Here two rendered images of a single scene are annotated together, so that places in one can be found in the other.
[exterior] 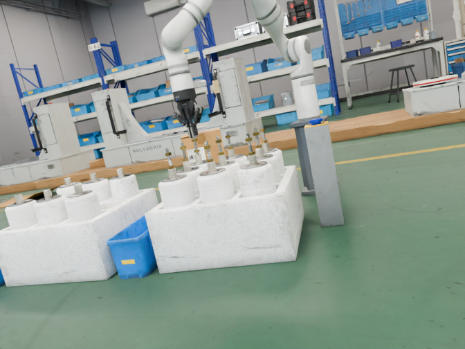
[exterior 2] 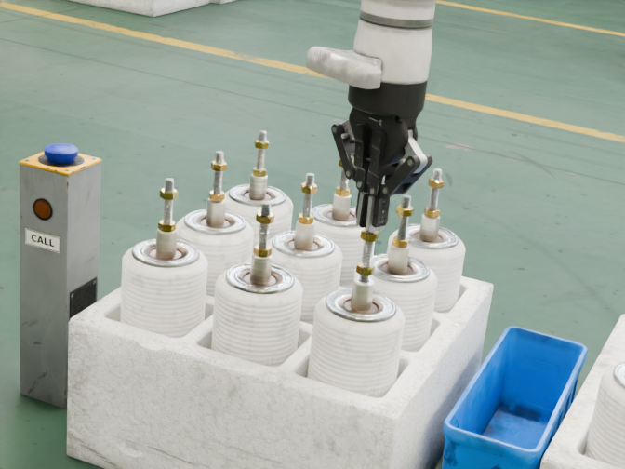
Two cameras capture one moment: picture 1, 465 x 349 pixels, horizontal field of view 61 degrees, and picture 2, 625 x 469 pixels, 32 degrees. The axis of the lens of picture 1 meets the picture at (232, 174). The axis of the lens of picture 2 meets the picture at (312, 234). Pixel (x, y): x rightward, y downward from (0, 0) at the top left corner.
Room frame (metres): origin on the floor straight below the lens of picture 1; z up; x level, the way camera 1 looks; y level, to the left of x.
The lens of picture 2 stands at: (2.37, 0.14, 0.74)
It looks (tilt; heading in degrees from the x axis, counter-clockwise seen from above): 22 degrees down; 185
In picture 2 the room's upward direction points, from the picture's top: 6 degrees clockwise
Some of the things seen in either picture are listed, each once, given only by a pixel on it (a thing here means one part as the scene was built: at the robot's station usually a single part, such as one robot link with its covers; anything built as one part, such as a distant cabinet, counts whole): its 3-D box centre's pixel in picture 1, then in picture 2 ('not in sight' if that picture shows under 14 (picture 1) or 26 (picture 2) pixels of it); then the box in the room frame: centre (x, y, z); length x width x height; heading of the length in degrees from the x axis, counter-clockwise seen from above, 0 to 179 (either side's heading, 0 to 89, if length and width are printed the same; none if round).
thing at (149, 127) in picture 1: (158, 124); not in sight; (6.75, 1.05, 0.36); 0.50 x 0.38 x 0.21; 160
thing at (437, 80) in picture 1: (434, 81); not in sight; (2.97, -1.63, 0.29); 0.30 x 0.30 x 0.06
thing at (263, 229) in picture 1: (234, 214); (291, 365); (1.19, 0.02, 0.09); 0.39 x 0.39 x 0.18; 74
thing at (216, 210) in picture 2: (259, 154); (216, 212); (1.16, -0.09, 0.26); 0.02 x 0.02 x 0.03
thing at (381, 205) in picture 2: not in sight; (386, 204); (1.35, 0.12, 0.37); 0.03 x 0.01 x 0.05; 47
